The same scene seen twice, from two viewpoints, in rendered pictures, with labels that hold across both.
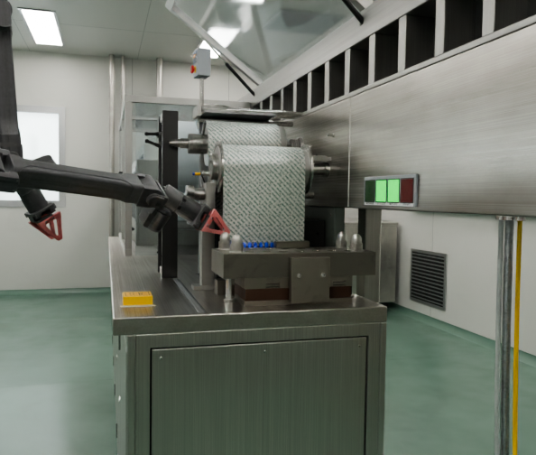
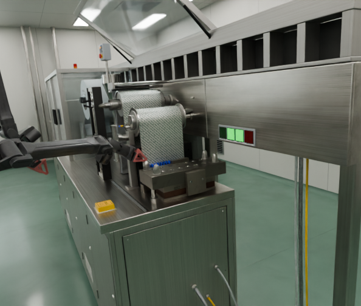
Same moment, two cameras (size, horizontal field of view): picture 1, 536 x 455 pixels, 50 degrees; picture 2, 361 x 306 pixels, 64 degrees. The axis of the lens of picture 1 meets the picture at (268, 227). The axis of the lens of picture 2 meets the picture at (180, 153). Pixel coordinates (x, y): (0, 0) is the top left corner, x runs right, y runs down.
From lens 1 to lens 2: 34 cm
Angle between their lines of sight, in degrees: 15
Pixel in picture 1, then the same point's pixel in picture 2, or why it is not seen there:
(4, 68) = not seen: outside the picture
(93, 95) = (14, 51)
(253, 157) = (154, 116)
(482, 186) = (299, 142)
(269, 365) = (182, 230)
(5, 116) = (2, 108)
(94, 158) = (21, 89)
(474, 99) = (292, 97)
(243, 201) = (151, 141)
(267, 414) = (183, 254)
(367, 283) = not seen: hidden behind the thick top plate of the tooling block
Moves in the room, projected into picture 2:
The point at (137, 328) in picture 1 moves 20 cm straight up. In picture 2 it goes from (113, 227) to (107, 180)
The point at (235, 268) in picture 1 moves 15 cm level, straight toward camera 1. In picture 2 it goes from (158, 183) to (166, 194)
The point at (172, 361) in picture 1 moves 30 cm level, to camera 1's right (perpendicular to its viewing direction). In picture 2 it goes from (134, 240) to (203, 228)
